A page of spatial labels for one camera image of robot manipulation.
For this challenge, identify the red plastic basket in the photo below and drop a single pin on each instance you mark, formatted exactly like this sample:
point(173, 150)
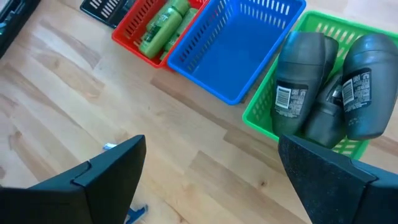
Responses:
point(130, 28)

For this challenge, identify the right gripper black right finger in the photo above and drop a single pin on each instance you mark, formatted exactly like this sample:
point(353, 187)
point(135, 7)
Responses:
point(342, 193)

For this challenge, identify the black deodorant bottle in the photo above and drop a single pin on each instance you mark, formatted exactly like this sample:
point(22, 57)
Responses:
point(325, 124)
point(370, 77)
point(295, 62)

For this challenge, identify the blue razor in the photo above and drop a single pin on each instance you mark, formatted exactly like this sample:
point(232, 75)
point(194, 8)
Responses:
point(136, 214)

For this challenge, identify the black table frame rail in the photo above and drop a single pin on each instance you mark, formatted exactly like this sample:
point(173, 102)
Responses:
point(12, 21)

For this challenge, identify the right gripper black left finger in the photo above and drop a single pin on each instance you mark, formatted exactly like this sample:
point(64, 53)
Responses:
point(77, 196)

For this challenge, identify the small white blue scrap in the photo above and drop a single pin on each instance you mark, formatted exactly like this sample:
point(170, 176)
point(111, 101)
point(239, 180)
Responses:
point(109, 146)

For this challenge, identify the blue plastic basket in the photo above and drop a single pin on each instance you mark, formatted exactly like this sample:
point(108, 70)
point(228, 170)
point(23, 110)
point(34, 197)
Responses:
point(236, 53)

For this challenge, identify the green toiletry bottle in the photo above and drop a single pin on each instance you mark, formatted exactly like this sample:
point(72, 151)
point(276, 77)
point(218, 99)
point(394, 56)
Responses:
point(177, 6)
point(185, 26)
point(160, 34)

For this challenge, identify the green plastic basket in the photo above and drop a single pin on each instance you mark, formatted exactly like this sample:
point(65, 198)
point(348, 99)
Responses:
point(261, 109)

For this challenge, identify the black plastic basket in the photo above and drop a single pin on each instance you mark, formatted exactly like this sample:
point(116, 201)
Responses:
point(102, 11)

